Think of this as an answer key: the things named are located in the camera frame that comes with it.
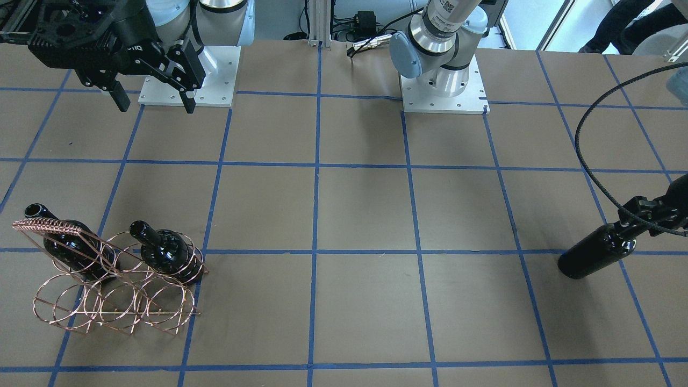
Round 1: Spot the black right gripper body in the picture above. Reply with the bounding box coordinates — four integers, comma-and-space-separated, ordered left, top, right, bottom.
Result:
76, 11, 202, 91

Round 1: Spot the dark bottle in basket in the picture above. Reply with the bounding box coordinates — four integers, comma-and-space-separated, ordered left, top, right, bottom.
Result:
128, 220, 204, 285
42, 233, 121, 283

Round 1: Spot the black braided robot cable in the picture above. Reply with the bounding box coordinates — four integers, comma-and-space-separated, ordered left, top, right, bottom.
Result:
574, 62, 688, 237

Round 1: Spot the dark bottle in basket front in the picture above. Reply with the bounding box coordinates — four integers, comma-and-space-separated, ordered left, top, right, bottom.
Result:
128, 220, 204, 285

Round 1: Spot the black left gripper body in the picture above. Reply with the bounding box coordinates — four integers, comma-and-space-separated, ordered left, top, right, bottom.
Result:
649, 174, 687, 231

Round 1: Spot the dark bottle in basket rear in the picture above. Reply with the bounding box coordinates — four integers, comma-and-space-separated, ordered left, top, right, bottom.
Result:
42, 233, 121, 283

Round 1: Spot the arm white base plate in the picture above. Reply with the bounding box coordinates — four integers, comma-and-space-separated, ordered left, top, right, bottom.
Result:
138, 46, 242, 108
399, 56, 491, 115

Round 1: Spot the black power brick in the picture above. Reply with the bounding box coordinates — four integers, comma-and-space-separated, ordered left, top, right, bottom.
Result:
354, 10, 377, 36

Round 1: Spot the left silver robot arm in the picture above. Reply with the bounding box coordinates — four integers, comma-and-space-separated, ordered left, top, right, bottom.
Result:
389, 1, 489, 115

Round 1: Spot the copper wire wine basket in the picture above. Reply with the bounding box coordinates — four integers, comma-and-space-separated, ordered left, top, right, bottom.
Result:
12, 216, 208, 335

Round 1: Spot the dark wine bottle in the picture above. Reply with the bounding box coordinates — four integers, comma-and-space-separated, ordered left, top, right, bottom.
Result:
557, 224, 637, 279

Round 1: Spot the aluminium frame post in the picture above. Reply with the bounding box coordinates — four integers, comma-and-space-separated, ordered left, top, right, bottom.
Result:
306, 0, 333, 51

